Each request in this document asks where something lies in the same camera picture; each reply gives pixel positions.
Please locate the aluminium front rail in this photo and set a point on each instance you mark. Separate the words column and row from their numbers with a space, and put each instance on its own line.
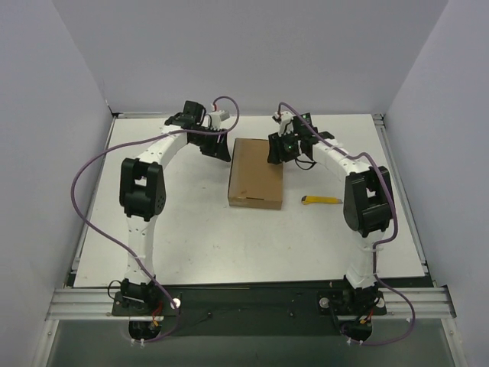
column 98, row 304

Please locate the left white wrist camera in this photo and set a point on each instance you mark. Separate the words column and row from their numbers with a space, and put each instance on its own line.
column 216, row 118

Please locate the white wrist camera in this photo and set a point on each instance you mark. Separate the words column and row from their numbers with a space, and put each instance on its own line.
column 216, row 118
column 285, row 121

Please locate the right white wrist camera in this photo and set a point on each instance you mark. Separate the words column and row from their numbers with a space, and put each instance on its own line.
column 285, row 121

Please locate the brown cardboard express box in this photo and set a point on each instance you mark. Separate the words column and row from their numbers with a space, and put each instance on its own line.
column 253, row 182

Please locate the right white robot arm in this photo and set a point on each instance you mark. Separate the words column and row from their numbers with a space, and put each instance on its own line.
column 368, row 207

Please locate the yellow utility knife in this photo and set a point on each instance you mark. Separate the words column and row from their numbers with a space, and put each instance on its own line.
column 306, row 200

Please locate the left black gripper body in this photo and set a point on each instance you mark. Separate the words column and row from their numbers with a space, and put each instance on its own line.
column 213, row 141

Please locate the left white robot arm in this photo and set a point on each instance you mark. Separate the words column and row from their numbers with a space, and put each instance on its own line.
column 143, row 196

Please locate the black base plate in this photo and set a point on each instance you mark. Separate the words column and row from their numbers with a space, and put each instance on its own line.
column 252, row 311

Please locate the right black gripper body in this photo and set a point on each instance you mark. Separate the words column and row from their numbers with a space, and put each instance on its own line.
column 281, row 143

